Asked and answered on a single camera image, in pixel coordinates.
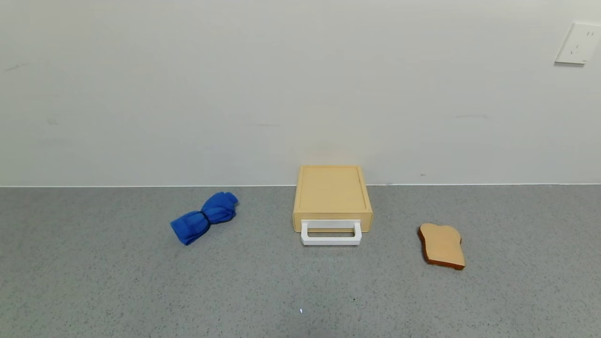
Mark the blue folded cloth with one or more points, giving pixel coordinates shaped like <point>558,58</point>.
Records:
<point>206,218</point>

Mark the toy bread slice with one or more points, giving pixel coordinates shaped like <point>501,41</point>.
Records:
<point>442,246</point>

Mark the white wall outlet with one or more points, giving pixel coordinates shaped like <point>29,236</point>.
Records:
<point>580,43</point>

